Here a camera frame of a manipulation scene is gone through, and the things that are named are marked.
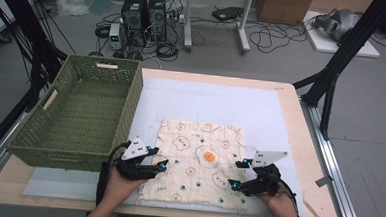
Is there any green woven basket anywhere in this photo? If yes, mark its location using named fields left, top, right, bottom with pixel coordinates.
left=6, top=51, right=146, bottom=175

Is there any clear plastic bag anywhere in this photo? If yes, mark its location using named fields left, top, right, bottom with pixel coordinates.
left=55, top=0, right=92, bottom=19

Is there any person's left hand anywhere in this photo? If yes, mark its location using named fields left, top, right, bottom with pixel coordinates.
left=104, top=166, right=150, bottom=209

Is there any black metal frame stand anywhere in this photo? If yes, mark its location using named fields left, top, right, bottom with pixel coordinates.
left=289, top=0, right=386, bottom=145
left=0, top=0, right=72, bottom=170

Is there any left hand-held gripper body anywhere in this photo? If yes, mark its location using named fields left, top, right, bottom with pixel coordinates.
left=114, top=135, right=163, bottom=183

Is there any grey power supply unit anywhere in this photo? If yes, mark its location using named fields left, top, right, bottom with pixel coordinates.
left=108, top=22, right=123, bottom=51

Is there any cream printed cloth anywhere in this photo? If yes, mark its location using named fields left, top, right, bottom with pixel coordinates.
left=135, top=116, right=253, bottom=215

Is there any black computer tower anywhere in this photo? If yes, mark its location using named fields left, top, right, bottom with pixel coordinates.
left=119, top=0, right=150, bottom=48
left=145, top=0, right=170, bottom=43

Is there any white floor board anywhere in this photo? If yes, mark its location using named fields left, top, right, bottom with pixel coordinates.
left=301, top=9, right=383, bottom=59

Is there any coiled black cable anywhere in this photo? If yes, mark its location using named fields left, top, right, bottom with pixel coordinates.
left=154, top=40, right=180, bottom=63

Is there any grey headset device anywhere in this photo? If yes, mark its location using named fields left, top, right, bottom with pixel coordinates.
left=312, top=7, right=362, bottom=43

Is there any person's right hand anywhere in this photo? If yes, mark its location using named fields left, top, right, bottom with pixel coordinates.
left=258, top=188, right=299, bottom=217

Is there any white desk leg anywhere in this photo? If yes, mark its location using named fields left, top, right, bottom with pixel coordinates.
left=182, top=0, right=196, bottom=52
left=235, top=0, right=255, bottom=54

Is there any right hand-held gripper black cable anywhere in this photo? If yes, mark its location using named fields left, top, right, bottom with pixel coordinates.
left=274, top=177, right=301, bottom=217

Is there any black floor cable tangle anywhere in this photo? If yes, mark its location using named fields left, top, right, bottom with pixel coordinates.
left=246, top=19, right=318, bottom=58

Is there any brown cardboard box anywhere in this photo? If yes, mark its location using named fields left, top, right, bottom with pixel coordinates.
left=254, top=0, right=315, bottom=27

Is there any white grid mat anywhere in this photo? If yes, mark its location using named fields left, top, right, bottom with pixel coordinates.
left=22, top=70, right=315, bottom=217

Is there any black flat device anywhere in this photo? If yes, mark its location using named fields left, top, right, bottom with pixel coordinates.
left=211, top=4, right=245, bottom=24

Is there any thin wooden stick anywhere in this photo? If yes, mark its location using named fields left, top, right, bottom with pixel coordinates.
left=300, top=197, right=326, bottom=217

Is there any grey tape piece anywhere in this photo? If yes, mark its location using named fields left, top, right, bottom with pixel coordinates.
left=314, top=174, right=335, bottom=189

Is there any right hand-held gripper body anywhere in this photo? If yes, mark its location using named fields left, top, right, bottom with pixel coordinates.
left=239, top=149, right=290, bottom=200

